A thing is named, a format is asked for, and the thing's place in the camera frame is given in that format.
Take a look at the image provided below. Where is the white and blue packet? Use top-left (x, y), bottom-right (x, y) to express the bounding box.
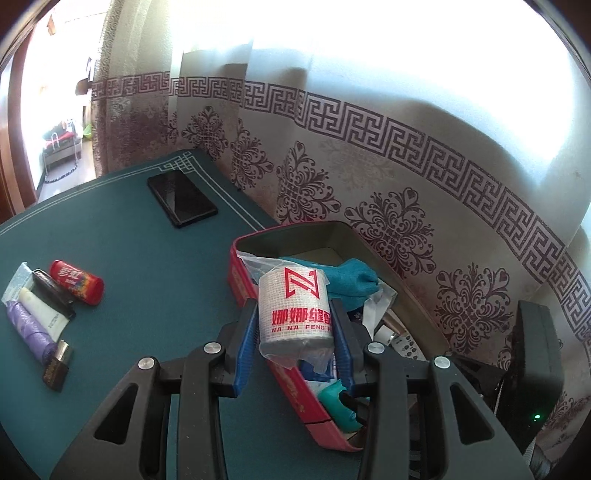
top-left (298, 355), bottom-right (340, 384)

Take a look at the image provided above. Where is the clear plastic bag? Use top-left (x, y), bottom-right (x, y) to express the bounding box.
top-left (238, 249), bottom-right (282, 287)

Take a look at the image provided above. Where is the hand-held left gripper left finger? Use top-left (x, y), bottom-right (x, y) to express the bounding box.
top-left (50, 298), bottom-right (259, 480)

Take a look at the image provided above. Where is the clear plastic packet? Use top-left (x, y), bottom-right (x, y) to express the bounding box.
top-left (2, 262), bottom-right (33, 305)

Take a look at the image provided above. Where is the teal fabric pouch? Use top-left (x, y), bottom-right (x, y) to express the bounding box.
top-left (279, 257), bottom-right (400, 340)

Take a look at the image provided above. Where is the white cosmetic tube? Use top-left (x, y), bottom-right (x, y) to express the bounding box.
top-left (17, 287), bottom-right (70, 340)

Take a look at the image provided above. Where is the white remote control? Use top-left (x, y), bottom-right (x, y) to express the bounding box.
top-left (372, 325), bottom-right (428, 361)

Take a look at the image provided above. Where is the red candy tube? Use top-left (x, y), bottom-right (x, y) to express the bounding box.
top-left (48, 259), bottom-right (105, 306)

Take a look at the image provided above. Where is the patterned beige curtain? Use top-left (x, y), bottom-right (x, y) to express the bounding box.
top-left (90, 0), bottom-right (591, 416)

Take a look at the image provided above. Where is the red tin box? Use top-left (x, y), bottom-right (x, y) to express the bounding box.
top-left (226, 220), bottom-right (462, 453)

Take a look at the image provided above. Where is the wooden door frame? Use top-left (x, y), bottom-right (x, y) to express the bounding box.
top-left (0, 46), bottom-right (40, 222)

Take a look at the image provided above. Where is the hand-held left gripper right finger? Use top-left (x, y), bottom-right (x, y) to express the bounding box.
top-left (329, 299), bottom-right (534, 480)

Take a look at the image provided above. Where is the teal soft packet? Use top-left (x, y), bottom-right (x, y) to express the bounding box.
top-left (320, 378), bottom-right (361, 432)

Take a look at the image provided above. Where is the white roll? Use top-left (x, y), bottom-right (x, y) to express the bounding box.
top-left (257, 264), bottom-right (335, 374)

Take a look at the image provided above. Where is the black smartphone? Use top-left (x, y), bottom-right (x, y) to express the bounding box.
top-left (148, 169), bottom-right (219, 229)

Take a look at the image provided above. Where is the purple plastic bag roll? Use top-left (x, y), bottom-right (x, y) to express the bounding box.
top-left (6, 300), bottom-right (58, 365)

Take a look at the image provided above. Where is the grey bench with clothes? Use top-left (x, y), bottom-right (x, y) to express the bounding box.
top-left (42, 119), bottom-right (84, 183)

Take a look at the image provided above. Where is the brown small bottle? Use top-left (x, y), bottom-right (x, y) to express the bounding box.
top-left (41, 340), bottom-right (75, 393)

